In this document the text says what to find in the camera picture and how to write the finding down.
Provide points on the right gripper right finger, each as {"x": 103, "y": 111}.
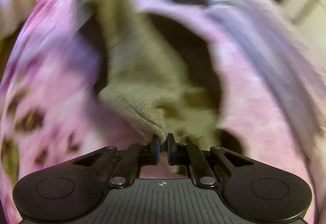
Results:
{"x": 193, "y": 160}

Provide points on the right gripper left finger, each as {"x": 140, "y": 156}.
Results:
{"x": 132, "y": 160}

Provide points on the grey and brown sweater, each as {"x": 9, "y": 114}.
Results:
{"x": 154, "y": 72}

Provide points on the pink floral bed blanket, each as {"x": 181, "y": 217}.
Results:
{"x": 272, "y": 96}

